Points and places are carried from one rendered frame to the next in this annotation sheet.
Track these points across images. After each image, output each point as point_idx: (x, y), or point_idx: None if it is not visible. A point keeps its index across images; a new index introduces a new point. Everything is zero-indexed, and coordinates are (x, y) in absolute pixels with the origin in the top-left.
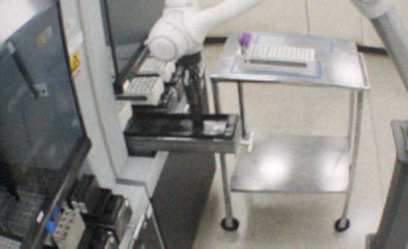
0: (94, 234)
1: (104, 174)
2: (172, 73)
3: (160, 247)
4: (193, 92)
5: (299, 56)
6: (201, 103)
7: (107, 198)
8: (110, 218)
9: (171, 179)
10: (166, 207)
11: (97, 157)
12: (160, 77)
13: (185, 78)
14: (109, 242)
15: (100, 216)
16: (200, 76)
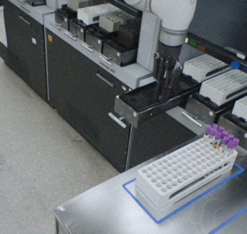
0: (103, 33)
1: (144, 50)
2: (241, 117)
3: (127, 123)
4: (154, 67)
5: (157, 167)
6: (161, 92)
7: (121, 42)
8: (109, 41)
9: (165, 132)
10: (148, 127)
11: (144, 35)
12: (222, 93)
13: (157, 52)
14: (97, 38)
15: (112, 37)
16: (172, 79)
